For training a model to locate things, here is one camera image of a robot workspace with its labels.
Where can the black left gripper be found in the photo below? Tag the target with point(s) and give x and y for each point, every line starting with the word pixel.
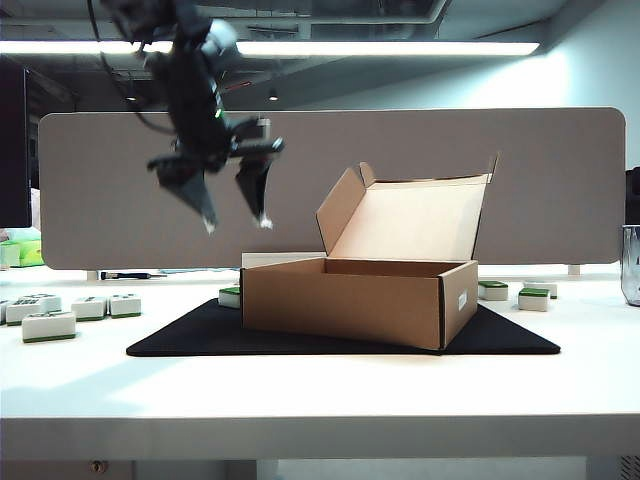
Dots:
pixel 220 155

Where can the white green-backed mahjong tile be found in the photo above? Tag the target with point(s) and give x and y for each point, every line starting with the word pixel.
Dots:
pixel 20 312
pixel 534 301
pixel 494 291
pixel 230 297
pixel 90 308
pixel 550 287
pixel 125 305
pixel 50 301

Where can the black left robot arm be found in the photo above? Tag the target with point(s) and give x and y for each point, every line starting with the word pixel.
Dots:
pixel 192 90

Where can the brown cardboard box open lid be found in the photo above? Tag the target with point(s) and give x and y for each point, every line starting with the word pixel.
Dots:
pixel 340 310

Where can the mahjong tile with bird print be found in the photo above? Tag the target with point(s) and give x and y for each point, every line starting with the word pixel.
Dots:
pixel 49 327

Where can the black pen on desk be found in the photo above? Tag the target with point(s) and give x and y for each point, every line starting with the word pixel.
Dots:
pixel 125 275

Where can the black rectangular mat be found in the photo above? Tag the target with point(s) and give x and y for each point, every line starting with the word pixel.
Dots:
pixel 200 335

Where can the grey-brown desk divider panel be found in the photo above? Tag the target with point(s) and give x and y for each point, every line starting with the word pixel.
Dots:
pixel 400 135

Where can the green and white package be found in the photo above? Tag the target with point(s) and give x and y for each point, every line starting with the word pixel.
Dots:
pixel 22 254

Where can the dark monitor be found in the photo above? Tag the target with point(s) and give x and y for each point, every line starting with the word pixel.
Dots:
pixel 14 150

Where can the round metal drawer lock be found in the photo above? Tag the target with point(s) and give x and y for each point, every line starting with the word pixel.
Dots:
pixel 98 466

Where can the black rounded background object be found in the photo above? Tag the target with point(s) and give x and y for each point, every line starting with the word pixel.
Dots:
pixel 633 180

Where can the clear faceted glass vase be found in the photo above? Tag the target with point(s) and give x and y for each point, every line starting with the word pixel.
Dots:
pixel 631 265

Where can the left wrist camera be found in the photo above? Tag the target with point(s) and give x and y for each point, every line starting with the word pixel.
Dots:
pixel 257 129

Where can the white divider foot bracket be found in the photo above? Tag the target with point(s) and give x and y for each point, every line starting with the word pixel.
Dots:
pixel 92 275
pixel 574 270

